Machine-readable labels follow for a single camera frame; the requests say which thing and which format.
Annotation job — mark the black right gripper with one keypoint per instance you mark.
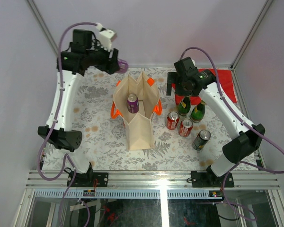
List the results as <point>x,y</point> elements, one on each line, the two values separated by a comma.
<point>172,76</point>

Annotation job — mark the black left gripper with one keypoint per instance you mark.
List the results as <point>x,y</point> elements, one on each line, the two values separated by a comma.
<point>109,65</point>

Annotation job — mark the green glass bottle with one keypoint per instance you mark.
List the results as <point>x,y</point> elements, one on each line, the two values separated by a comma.
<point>198,112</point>
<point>184,106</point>

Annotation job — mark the beige canvas bag orange handles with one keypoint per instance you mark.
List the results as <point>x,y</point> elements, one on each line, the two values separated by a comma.
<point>138,126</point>

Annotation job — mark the purple soda can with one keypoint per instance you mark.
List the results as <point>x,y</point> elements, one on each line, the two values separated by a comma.
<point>132,103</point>
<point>123,66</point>

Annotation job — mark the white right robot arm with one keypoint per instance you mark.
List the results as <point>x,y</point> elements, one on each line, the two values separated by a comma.
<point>246,137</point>

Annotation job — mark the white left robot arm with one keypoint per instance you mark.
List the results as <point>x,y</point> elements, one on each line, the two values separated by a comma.
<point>58,129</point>

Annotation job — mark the red cola can left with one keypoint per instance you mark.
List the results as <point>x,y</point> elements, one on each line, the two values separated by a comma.
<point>172,120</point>

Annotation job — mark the red cola can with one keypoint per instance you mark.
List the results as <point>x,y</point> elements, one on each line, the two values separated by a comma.
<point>185,128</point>
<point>172,120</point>

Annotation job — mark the red cola can right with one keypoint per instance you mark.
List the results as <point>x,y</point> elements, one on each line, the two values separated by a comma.
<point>185,128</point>

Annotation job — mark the red cloth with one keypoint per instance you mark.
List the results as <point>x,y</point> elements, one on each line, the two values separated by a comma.
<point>225,78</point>

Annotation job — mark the black energy drink can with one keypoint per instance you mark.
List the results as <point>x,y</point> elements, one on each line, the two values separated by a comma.
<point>201,140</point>

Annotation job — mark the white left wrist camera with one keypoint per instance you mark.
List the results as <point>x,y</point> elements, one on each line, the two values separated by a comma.
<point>106,36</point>

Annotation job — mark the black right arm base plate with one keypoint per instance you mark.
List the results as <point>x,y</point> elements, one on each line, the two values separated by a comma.
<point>210,180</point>

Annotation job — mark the aluminium front rail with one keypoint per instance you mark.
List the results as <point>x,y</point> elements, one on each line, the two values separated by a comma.
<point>241,180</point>

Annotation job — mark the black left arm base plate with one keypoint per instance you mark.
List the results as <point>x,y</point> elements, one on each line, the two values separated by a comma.
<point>97,179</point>

